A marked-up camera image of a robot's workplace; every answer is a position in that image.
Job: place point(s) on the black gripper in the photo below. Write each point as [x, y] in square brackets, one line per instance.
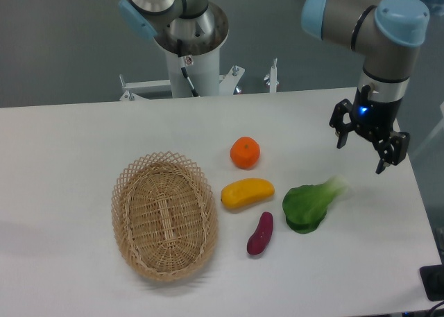
[373, 121]

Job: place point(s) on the green bok choy vegetable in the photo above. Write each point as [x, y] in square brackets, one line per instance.
[306, 206]

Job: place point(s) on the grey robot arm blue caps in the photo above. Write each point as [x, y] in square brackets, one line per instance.
[388, 33]

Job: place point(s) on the orange tangerine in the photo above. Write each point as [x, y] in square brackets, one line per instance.
[245, 153]

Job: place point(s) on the yellow mango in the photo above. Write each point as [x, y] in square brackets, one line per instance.
[243, 193]

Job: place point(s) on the purple sweet potato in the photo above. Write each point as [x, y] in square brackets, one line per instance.
[261, 237]

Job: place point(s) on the black device at table edge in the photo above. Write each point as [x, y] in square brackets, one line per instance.
[432, 280]

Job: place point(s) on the woven wicker basket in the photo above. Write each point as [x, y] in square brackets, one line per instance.
[164, 217]

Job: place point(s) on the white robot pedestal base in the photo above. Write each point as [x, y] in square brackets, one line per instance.
[189, 76]

